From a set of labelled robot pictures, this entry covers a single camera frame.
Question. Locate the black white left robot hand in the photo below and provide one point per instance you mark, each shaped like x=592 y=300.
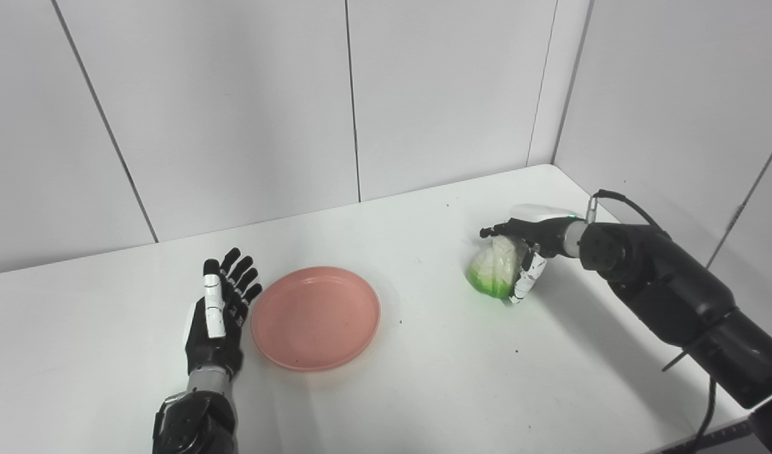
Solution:
x=212 y=340

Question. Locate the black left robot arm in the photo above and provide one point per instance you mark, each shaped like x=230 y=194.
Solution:
x=193 y=416

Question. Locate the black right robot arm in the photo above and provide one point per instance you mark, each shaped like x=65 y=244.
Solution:
x=669 y=284

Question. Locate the green white toy cabbage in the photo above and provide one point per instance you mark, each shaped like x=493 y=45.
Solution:
x=493 y=268

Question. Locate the pink round plate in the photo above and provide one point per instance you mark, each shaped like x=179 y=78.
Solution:
x=315 y=318

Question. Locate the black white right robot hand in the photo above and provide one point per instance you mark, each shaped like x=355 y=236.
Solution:
x=537 y=230

